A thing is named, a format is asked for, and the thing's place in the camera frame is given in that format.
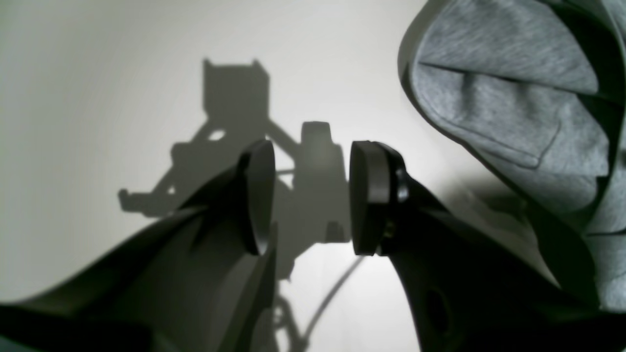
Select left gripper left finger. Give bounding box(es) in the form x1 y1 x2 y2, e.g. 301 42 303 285
1 139 276 352

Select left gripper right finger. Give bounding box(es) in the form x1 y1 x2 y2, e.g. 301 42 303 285
349 141 625 352

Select grey T-shirt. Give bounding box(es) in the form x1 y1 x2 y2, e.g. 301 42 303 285
399 0 625 312

